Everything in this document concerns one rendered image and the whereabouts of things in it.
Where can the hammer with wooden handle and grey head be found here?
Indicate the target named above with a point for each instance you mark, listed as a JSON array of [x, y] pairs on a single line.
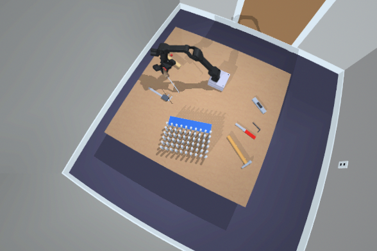
[[239, 152]]

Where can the small light blue block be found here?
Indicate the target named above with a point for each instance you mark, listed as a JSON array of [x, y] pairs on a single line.
[[256, 101]]

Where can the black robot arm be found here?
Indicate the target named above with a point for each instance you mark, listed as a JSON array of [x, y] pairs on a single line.
[[164, 49]]

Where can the blue flat strip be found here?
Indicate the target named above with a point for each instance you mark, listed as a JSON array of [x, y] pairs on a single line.
[[190, 123]]

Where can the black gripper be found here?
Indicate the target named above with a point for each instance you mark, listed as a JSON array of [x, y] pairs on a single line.
[[157, 67]]

